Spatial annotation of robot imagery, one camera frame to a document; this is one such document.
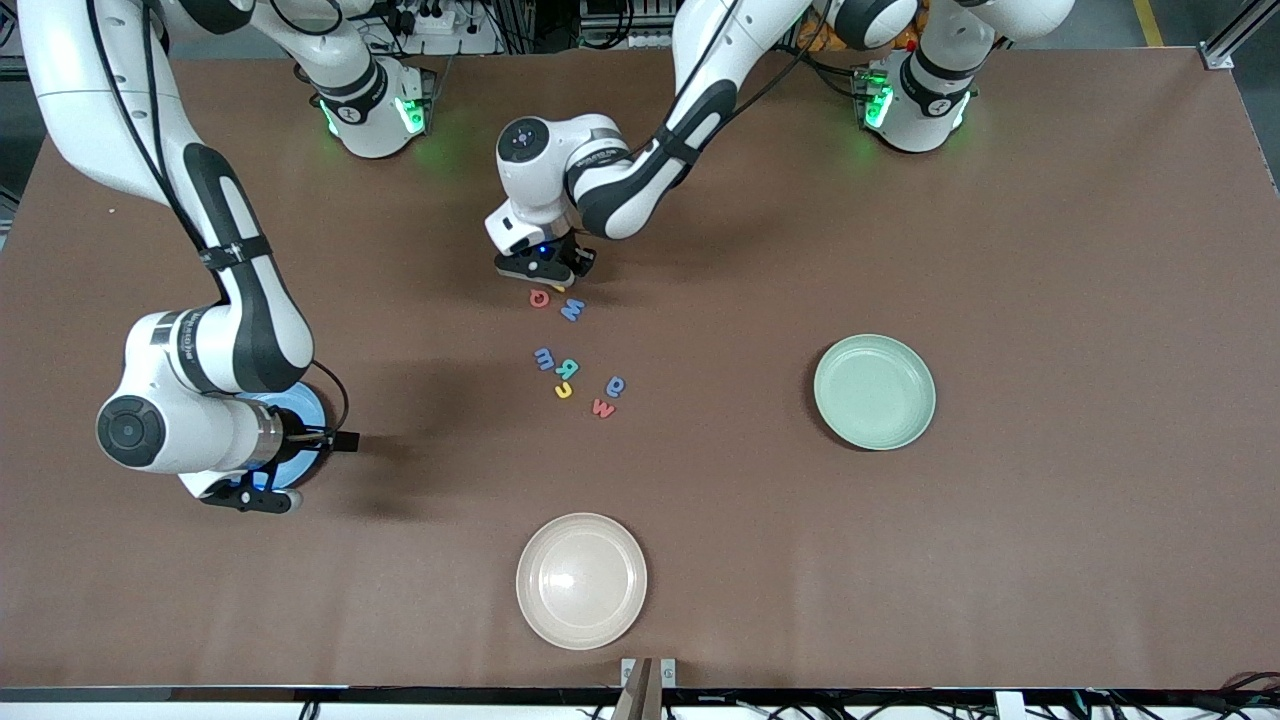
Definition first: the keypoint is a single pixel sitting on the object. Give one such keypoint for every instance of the blue round plate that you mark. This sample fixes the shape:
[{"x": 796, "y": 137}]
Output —
[{"x": 310, "y": 410}]

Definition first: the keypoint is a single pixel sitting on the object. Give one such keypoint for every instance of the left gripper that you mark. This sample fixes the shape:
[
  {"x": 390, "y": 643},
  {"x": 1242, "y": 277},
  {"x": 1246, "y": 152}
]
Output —
[{"x": 581, "y": 258}]

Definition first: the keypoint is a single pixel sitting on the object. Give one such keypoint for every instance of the blue foam letter a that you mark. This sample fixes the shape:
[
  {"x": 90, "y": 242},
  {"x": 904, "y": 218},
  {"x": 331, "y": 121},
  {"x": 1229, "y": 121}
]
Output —
[{"x": 616, "y": 389}]

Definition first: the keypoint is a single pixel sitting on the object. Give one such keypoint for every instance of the red foam letter Q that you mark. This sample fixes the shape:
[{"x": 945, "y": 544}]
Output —
[{"x": 532, "y": 297}]

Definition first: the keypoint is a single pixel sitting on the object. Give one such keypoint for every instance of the green foam letter R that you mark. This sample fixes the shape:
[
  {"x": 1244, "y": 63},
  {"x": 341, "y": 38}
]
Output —
[{"x": 566, "y": 366}]

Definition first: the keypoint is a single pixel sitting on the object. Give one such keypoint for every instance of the black table edge rail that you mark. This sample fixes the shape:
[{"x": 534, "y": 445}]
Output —
[{"x": 400, "y": 693}]

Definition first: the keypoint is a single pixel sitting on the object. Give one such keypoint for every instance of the brown table cover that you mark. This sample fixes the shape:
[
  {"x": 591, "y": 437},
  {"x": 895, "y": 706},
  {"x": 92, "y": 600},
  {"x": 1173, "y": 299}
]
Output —
[{"x": 900, "y": 560}]

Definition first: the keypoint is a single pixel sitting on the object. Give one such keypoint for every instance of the blue foam small letter m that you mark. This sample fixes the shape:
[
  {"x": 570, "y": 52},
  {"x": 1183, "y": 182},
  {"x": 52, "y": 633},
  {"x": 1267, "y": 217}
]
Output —
[{"x": 546, "y": 354}]

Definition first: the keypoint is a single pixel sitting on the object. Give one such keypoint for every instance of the blue foam capital letter W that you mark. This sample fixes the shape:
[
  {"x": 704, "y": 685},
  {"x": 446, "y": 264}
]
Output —
[{"x": 572, "y": 313}]

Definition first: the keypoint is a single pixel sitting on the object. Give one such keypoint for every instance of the green round plate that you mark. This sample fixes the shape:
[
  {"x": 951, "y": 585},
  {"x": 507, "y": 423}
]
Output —
[{"x": 875, "y": 392}]

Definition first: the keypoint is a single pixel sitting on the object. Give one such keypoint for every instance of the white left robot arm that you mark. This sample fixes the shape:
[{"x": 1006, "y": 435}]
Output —
[{"x": 620, "y": 190}]

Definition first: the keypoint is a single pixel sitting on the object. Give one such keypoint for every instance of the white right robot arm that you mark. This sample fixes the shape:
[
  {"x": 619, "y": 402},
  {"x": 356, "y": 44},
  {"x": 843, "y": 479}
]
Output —
[{"x": 240, "y": 330}]

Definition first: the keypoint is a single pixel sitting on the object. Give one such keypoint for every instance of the aluminium frame profile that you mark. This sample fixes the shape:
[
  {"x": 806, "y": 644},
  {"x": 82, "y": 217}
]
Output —
[{"x": 1225, "y": 50}]

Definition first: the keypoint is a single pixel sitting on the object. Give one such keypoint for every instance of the red foam letter w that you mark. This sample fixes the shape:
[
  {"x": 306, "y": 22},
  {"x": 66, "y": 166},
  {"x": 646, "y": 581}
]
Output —
[{"x": 604, "y": 411}]

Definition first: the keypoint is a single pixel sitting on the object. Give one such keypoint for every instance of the equipment rack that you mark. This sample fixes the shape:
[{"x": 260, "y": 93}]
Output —
[{"x": 630, "y": 20}]

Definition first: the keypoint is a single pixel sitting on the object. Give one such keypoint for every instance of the white power strip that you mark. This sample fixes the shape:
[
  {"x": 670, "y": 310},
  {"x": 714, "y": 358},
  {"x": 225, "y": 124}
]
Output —
[{"x": 430, "y": 22}]

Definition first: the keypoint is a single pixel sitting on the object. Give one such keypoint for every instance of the metal mounting pole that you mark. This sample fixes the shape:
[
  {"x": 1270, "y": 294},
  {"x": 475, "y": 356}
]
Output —
[{"x": 640, "y": 700}]

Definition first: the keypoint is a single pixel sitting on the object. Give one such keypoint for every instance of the beige round plate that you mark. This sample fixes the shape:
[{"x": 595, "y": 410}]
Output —
[{"x": 580, "y": 580}]

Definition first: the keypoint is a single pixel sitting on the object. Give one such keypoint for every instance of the small metal bracket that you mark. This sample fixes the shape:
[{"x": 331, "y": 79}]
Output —
[{"x": 668, "y": 672}]

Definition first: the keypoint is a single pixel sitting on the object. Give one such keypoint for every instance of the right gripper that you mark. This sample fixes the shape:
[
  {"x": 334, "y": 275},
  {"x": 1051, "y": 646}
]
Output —
[{"x": 303, "y": 437}]

